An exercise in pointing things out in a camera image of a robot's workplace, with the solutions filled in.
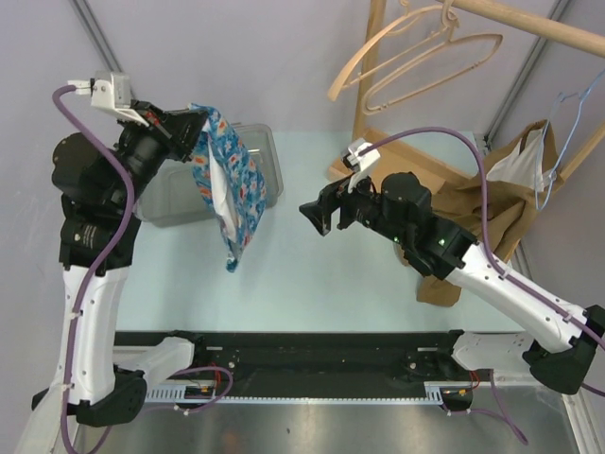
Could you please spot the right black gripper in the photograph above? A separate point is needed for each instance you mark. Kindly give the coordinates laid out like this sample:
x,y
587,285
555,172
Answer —
x,y
332,197

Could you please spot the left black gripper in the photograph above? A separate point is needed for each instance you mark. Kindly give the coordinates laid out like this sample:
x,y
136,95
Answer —
x,y
177,130

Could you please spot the blue floral cloth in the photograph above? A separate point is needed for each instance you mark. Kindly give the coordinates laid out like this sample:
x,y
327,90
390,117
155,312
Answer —
x,y
230,183

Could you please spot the tan brown skirt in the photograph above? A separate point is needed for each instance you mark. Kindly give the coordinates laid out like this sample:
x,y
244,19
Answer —
x,y
518,176

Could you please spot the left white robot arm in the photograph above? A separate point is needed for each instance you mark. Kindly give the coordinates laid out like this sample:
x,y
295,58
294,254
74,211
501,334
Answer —
x,y
99,187

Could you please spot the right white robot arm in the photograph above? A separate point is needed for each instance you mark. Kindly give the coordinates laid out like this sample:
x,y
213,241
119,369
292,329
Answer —
x,y
559,340

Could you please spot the upper wooden hanger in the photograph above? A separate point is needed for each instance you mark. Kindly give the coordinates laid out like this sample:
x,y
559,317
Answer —
x,y
413,36

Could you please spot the wooden hanger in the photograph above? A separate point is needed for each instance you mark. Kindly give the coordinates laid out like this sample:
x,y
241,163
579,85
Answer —
x,y
466,52
413,36

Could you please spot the lower wooden hanger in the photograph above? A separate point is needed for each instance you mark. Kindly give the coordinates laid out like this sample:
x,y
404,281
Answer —
x,y
466,52

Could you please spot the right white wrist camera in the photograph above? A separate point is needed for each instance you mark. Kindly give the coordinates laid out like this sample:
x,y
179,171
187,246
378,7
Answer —
x,y
361,157

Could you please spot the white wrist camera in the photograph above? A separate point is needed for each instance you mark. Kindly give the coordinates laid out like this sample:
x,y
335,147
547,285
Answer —
x,y
361,157
111,94

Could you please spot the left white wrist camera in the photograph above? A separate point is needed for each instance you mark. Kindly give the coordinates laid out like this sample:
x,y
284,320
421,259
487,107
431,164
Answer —
x,y
111,94

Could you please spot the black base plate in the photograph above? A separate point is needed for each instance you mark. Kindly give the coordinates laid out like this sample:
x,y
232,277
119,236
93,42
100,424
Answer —
x,y
325,366

